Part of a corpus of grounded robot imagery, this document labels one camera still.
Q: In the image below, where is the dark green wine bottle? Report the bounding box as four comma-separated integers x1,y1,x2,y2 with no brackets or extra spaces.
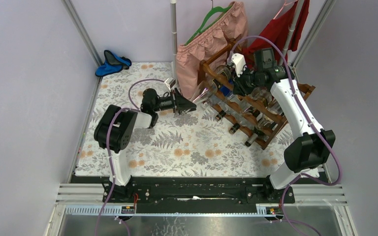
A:
244,129,263,147

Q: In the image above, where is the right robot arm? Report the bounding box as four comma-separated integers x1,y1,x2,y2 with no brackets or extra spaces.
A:
229,48,336,203

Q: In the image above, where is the wooden wine rack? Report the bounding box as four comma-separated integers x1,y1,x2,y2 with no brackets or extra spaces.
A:
198,37,316,150

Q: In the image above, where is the floral tablecloth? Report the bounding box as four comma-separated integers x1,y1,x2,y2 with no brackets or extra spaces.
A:
75,62,293,177

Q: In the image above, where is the clear square liquor bottle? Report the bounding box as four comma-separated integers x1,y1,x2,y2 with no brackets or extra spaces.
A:
229,110,260,134

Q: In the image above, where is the blue glass bottle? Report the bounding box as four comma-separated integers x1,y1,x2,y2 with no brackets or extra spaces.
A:
219,86,234,99

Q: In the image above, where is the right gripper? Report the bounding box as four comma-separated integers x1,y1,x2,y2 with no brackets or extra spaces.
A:
229,66,262,97

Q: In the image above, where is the purple cable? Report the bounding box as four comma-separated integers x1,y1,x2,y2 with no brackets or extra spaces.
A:
228,35,344,236
94,78,167,236

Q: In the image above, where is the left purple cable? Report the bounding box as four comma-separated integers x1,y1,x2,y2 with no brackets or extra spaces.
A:
94,78,167,236

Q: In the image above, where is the pink clothes hanger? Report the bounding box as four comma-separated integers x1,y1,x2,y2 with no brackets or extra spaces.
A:
273,0,296,20

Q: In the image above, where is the clear liquor bottle gold label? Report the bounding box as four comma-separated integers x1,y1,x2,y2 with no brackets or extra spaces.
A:
215,100,240,121

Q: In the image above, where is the red garment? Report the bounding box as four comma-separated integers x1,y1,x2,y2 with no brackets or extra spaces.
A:
259,0,310,52

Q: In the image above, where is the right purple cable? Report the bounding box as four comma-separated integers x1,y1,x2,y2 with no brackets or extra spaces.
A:
228,35,344,236

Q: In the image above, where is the clear glass bottle tall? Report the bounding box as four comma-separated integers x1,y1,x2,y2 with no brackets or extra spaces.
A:
190,65,232,105

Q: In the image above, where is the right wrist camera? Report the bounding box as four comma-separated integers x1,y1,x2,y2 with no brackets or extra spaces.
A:
230,53,246,77

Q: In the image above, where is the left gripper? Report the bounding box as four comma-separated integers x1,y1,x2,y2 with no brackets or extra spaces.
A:
152,87,196,114

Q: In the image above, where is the pink skirt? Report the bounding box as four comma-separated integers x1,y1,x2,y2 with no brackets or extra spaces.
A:
175,1,249,99

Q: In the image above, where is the green clothes hanger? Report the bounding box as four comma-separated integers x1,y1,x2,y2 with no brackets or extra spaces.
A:
184,3,233,45

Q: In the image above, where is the blue cloth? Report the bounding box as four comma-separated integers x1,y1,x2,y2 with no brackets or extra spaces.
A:
95,50,132,77

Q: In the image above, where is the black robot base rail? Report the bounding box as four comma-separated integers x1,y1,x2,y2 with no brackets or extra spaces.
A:
102,177,295,213

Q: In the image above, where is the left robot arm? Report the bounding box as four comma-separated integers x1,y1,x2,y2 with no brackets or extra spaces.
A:
94,88,197,202

